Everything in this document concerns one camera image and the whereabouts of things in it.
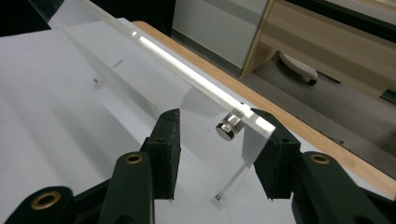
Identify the dark curtain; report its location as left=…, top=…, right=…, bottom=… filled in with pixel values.
left=0, top=0, right=176, bottom=38

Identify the thin metal pin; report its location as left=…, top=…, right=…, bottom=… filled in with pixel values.
left=214, top=163, right=248, bottom=202

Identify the clear acrylic panel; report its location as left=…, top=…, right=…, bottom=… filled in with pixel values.
left=29, top=0, right=277, bottom=169

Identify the wooden desk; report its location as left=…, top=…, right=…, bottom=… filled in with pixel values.
left=240, top=0, right=396, bottom=105

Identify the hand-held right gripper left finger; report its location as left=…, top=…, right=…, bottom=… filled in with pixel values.
left=141, top=107, right=182, bottom=201

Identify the chair base leg with caster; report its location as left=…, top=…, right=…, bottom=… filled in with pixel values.
left=278, top=51, right=319, bottom=87

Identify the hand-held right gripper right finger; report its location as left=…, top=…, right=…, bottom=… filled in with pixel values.
left=249, top=107, right=303, bottom=201

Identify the round metal standoff cap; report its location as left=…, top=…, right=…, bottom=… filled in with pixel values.
left=215, top=113, right=245, bottom=142

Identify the white cabinet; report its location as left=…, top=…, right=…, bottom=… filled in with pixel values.
left=172, top=0, right=271, bottom=70

